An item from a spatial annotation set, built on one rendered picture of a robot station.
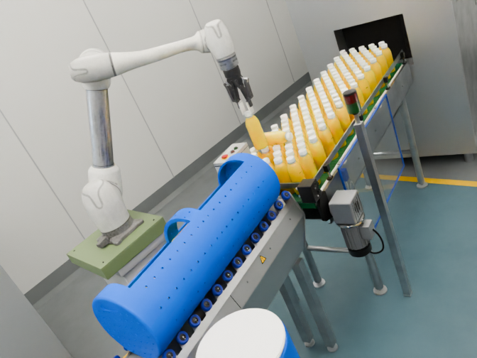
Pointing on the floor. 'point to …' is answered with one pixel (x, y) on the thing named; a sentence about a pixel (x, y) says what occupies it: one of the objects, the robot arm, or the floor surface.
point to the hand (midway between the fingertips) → (245, 107)
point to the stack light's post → (382, 207)
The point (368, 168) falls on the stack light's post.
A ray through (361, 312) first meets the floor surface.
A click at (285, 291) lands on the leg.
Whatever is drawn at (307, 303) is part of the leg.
